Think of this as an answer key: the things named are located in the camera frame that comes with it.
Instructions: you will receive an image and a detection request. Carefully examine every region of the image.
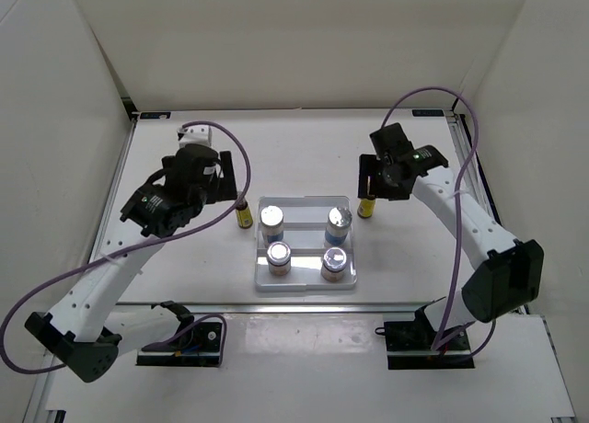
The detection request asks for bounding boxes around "yellow small bottle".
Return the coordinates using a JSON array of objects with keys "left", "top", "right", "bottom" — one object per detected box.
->
[
  {"left": 236, "top": 199, "right": 253, "bottom": 229},
  {"left": 357, "top": 196, "right": 376, "bottom": 219}
]

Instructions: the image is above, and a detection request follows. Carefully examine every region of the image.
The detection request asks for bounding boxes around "silver-lid shaker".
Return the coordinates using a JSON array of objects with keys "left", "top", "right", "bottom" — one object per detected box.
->
[
  {"left": 260, "top": 205, "right": 284, "bottom": 246},
  {"left": 325, "top": 206, "right": 352, "bottom": 246}
]

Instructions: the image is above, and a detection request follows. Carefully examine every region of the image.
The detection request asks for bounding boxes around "white-lid sauce jar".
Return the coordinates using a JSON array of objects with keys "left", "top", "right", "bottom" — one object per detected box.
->
[
  {"left": 320, "top": 246, "right": 348, "bottom": 282},
  {"left": 266, "top": 242, "right": 291, "bottom": 276}
]

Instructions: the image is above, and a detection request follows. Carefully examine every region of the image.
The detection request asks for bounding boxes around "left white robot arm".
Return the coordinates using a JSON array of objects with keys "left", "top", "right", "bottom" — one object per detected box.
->
[{"left": 25, "top": 144, "right": 237, "bottom": 383}]

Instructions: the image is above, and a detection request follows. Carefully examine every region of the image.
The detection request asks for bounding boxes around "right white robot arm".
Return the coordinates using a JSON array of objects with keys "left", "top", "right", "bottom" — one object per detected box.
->
[{"left": 358, "top": 123, "right": 545, "bottom": 349}]

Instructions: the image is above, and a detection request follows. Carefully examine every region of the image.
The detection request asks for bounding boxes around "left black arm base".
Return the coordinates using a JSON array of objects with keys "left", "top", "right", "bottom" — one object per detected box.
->
[{"left": 135, "top": 301, "right": 227, "bottom": 368}]

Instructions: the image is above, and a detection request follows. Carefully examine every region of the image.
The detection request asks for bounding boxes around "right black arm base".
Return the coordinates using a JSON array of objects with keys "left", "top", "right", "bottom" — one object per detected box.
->
[{"left": 375, "top": 295, "right": 476, "bottom": 371}]

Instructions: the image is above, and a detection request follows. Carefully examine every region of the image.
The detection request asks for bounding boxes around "white tiered plastic tray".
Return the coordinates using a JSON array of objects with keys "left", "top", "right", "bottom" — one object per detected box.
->
[{"left": 254, "top": 196, "right": 357, "bottom": 293}]

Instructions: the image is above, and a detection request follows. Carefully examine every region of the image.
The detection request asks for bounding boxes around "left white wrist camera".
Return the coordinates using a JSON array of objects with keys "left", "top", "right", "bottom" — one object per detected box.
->
[{"left": 177, "top": 125, "right": 212, "bottom": 148}]

